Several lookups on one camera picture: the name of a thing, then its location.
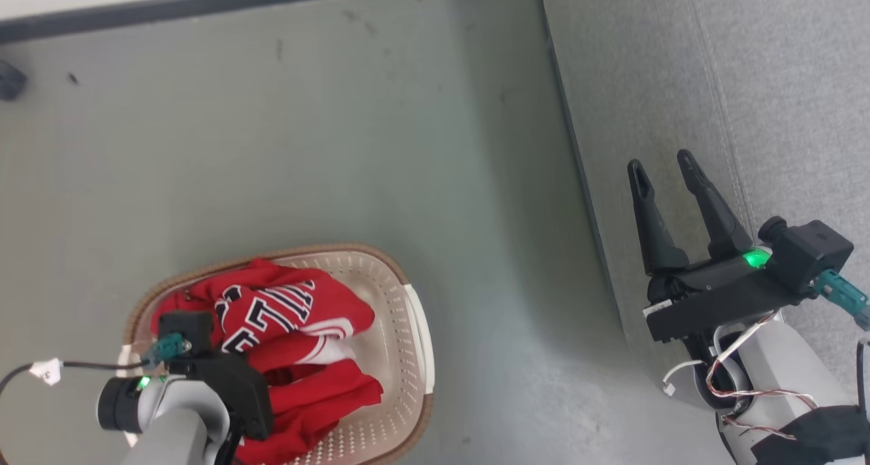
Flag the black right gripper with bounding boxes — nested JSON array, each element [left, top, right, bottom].
[[627, 149, 820, 344]]

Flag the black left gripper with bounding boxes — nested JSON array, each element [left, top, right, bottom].
[[165, 351, 275, 443]]

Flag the red baseball jersey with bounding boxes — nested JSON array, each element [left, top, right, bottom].
[[151, 258, 385, 465]]

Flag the grey fabric sofa seat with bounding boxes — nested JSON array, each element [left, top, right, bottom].
[[541, 0, 870, 411]]

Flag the beige perforated laundry basket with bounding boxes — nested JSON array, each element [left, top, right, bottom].
[[117, 243, 435, 465]]

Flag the black furniture foot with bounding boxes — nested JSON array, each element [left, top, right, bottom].
[[0, 58, 29, 103]]

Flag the teal left camera connector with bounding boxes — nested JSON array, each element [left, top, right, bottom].
[[139, 333, 192, 368]]

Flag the teal camera connector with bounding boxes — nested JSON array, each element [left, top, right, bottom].
[[814, 269, 870, 332], [139, 333, 192, 368]]

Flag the red white twisted wires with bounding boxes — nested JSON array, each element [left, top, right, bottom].
[[705, 311, 818, 441]]

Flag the thin white wire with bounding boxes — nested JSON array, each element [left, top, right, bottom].
[[662, 359, 706, 395]]

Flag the teal right camera connector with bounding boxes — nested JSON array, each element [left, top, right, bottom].
[[814, 269, 870, 332]]

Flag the white paper cable tag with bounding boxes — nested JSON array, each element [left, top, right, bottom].
[[29, 358, 64, 387]]

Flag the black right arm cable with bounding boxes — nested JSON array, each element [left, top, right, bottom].
[[855, 334, 870, 413]]

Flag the black wall baseboard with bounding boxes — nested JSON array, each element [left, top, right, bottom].
[[0, 0, 480, 45]]

